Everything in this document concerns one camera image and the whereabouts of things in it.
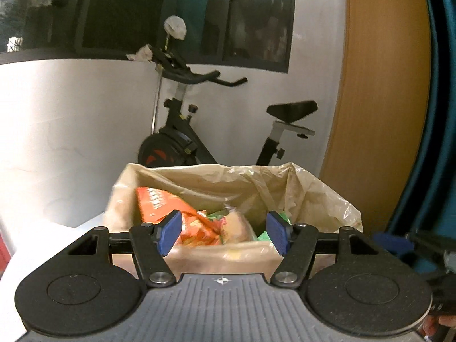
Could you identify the orange wooden panel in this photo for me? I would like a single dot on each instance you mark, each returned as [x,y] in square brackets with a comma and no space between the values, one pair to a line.
[377,96]

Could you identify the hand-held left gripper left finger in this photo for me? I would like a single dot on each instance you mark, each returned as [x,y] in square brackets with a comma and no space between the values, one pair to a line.
[170,233]

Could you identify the metal pole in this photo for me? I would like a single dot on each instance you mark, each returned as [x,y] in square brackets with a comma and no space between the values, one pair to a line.
[156,96]

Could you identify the person's right hand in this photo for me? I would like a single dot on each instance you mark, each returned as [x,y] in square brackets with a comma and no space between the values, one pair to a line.
[433,326]

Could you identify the crumpled white rag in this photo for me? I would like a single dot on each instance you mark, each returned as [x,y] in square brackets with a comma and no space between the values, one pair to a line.
[140,52]

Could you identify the orange snack packet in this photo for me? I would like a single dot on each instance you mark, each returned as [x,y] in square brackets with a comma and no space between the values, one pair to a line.
[156,203]

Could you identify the white plastic bag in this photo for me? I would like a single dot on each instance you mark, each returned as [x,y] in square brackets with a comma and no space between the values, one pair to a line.
[175,27]

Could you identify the yellow bread packet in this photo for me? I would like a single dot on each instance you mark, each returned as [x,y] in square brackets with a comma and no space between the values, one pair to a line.
[237,226]

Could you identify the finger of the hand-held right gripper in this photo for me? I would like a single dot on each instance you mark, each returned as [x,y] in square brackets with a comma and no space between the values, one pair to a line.
[392,245]

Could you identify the black exercise bike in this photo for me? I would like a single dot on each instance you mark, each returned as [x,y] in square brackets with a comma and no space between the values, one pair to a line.
[178,146]

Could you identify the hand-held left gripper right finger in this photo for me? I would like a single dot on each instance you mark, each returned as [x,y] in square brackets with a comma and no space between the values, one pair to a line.
[278,233]

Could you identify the dark framed window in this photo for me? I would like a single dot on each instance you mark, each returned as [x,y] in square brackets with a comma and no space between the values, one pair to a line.
[142,10]

